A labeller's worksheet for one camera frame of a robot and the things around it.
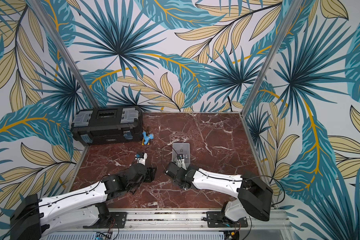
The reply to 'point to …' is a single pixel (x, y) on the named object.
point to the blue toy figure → (146, 138)
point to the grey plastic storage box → (182, 148)
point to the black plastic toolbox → (107, 125)
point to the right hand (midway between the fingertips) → (177, 175)
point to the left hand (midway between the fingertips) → (152, 171)
